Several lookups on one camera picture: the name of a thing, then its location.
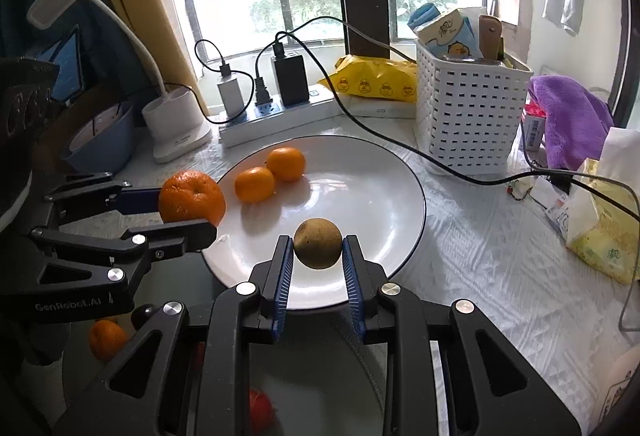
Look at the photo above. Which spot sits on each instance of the white plastic basket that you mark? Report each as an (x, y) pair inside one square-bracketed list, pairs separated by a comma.
[(465, 116)]

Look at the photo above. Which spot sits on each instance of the red and white box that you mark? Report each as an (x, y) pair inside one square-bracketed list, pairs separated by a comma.
[(532, 131)]

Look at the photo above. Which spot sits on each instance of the white plate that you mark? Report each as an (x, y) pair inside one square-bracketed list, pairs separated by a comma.
[(350, 196)]

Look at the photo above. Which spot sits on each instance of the white flat box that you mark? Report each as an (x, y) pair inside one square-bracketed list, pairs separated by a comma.
[(380, 109)]

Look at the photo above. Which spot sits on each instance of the black charger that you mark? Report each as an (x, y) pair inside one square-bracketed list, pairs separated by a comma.
[(290, 81)]

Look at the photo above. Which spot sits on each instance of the brown leather case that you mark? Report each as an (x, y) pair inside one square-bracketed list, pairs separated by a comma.
[(490, 36)]

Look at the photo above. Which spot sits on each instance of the white desk lamp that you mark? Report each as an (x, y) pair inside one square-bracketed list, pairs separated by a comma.
[(175, 126)]

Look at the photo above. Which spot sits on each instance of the grey round mat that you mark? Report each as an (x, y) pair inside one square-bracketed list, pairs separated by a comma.
[(310, 381)]

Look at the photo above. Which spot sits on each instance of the white printed packet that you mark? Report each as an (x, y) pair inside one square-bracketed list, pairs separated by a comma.
[(557, 211)]

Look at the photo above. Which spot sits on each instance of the purple cloth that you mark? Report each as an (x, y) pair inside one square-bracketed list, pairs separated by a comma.
[(570, 116)]

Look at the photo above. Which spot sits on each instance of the pink bowl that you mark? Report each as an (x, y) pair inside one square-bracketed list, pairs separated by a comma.
[(100, 126)]

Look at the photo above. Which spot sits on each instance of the white quilted tablecloth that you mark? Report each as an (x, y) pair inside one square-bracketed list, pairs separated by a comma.
[(500, 266)]

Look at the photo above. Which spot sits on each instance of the small mandarin orange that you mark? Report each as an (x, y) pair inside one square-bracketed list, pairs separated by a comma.
[(286, 163), (106, 340), (255, 184)]

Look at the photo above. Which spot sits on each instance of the blue bowl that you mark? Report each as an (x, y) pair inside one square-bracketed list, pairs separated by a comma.
[(100, 158)]

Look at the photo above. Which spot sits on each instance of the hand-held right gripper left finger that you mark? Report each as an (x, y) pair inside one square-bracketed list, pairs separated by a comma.
[(282, 286)]

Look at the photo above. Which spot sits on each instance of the yellow snack packet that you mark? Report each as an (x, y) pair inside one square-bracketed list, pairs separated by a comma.
[(370, 83)]

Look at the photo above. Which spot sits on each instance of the blue pouch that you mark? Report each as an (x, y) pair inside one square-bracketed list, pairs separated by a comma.
[(425, 13)]

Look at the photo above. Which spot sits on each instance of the large orange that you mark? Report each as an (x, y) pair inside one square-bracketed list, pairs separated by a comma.
[(192, 196)]

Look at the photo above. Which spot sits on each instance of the blue and white carton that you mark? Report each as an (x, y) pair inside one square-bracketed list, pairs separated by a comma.
[(450, 36)]

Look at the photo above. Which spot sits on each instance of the white charger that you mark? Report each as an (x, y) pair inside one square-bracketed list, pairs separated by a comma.
[(230, 96)]

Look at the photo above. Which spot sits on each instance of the white power strip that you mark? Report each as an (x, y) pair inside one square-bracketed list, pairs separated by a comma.
[(280, 121)]

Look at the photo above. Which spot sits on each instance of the yellow tissue pack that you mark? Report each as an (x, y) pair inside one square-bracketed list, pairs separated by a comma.
[(605, 226)]

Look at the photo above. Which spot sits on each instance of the brown-yellow round fruit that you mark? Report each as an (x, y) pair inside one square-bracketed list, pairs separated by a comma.
[(318, 243)]

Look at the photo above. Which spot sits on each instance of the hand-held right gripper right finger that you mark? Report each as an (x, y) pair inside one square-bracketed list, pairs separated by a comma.
[(355, 296)]

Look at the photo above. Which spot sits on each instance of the black power plug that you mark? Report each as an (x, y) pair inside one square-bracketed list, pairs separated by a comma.
[(262, 93)]

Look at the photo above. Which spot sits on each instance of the tablet screen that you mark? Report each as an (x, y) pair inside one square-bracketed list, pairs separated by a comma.
[(67, 66)]

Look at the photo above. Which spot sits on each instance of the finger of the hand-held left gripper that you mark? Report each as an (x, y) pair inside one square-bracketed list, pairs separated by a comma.
[(140, 201), (190, 233)]

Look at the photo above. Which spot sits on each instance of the yellow curtain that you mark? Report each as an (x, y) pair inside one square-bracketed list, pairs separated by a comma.
[(135, 16)]

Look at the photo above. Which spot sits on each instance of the dark plum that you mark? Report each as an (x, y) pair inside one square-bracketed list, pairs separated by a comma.
[(142, 316)]

